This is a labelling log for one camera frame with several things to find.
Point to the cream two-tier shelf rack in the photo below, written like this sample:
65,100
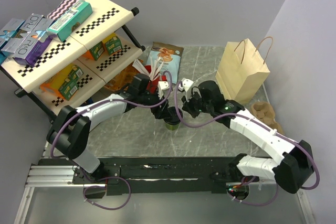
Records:
107,17

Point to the brown cardboard cup carrier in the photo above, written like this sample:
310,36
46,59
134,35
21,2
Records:
264,112

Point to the blue silver box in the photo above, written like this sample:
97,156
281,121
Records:
10,30

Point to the silver purple box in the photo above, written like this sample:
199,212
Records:
30,41

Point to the black plastic cup lid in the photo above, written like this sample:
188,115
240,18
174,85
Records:
172,118

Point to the teal box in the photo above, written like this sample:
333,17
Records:
62,28

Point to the brown paper bag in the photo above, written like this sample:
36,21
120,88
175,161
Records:
241,71

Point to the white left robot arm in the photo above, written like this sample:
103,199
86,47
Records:
70,131

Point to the white wrapped straws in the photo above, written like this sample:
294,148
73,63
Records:
152,70

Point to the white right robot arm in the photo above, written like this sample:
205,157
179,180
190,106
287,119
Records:
290,163

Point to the orange snack bag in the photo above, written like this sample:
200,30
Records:
123,78

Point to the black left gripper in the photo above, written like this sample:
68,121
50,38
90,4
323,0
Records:
160,112

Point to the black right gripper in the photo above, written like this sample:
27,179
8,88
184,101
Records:
187,105

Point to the blue snack pouch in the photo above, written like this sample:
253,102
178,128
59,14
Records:
167,55

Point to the orange green large box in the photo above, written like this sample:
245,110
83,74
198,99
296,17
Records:
64,83

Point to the red cup holder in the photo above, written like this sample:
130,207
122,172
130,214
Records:
153,85

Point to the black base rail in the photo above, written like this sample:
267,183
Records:
121,175

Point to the green paper coffee cup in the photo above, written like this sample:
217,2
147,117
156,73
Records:
172,126

